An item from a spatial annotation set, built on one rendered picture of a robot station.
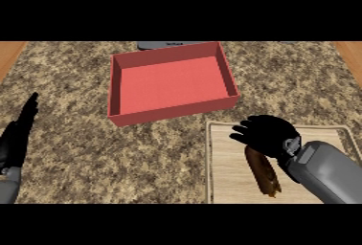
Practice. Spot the red open box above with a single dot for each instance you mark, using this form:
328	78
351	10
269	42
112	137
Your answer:
171	83

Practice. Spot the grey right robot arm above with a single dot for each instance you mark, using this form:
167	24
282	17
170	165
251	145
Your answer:
325	173

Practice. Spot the grey flat appliance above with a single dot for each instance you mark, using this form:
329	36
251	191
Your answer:
162	44

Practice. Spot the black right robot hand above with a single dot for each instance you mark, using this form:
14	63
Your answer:
266	134

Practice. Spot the pale wooden tray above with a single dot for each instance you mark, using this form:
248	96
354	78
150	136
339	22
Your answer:
226	172

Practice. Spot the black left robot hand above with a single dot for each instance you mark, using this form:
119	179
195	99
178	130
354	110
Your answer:
17	134

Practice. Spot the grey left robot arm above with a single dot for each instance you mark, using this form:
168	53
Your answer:
7	186

